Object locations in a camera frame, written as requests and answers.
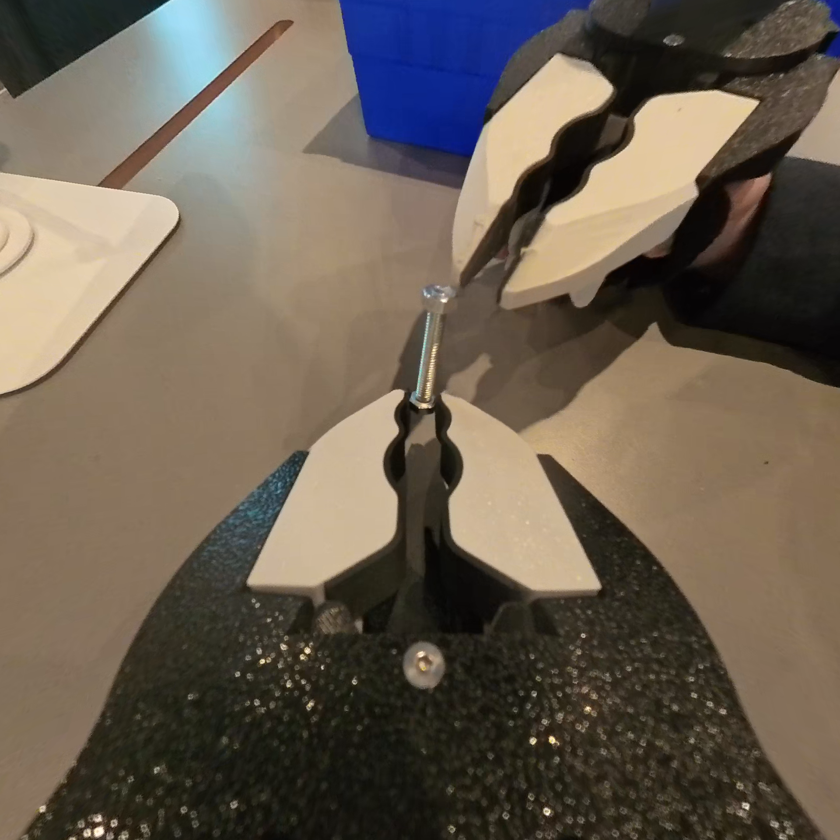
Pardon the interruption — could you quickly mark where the blue plastic bin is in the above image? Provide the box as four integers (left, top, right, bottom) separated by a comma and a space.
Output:
338, 0, 595, 158

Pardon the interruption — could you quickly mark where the person's right forearm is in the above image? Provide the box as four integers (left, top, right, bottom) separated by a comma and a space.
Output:
663, 157, 840, 388

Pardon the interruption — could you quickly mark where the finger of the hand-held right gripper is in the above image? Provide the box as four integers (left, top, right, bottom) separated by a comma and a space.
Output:
499, 91, 763, 309
454, 52, 616, 287

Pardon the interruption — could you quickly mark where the person's right hand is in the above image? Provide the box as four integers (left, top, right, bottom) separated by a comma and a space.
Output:
689, 174, 774, 270

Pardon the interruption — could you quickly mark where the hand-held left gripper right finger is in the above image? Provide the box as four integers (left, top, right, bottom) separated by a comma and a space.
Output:
433, 394, 602, 598

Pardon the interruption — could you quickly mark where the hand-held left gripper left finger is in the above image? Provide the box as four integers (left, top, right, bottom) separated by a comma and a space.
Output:
246, 389, 409, 601

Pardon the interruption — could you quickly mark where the silver bolt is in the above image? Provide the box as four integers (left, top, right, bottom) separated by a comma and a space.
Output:
415, 283, 455, 404

